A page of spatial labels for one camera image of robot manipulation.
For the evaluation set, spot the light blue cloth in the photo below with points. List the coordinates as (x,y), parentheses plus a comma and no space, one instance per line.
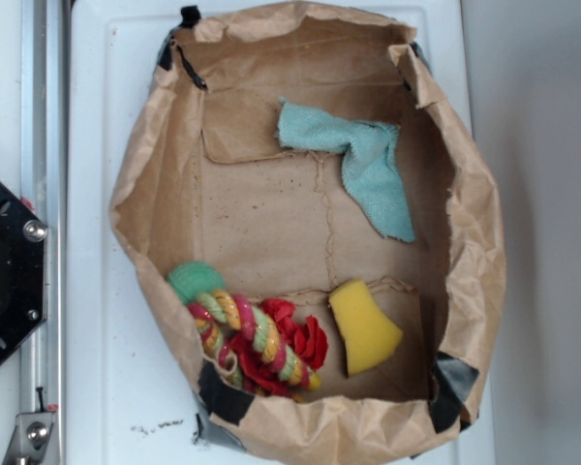
(369,171)

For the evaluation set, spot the brown paper bag tray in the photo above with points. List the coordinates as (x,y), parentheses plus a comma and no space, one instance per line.
(204,178)

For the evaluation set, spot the red fabric scrunchie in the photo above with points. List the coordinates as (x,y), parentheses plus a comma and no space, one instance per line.
(308,340)

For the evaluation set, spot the green yarn ball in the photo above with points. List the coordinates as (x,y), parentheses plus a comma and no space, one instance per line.
(190,279)

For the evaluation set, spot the yellow sponge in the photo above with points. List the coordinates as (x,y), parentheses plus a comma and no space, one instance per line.
(369,336)

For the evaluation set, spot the multicolour braided rope toy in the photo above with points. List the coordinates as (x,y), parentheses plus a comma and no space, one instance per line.
(266,345)

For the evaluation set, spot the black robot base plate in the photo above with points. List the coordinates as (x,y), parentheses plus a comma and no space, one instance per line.
(22,272)

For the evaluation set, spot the aluminium rail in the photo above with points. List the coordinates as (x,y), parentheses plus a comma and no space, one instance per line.
(43,182)

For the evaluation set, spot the metal corner bracket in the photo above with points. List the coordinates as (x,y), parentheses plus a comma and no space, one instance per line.
(34,440)

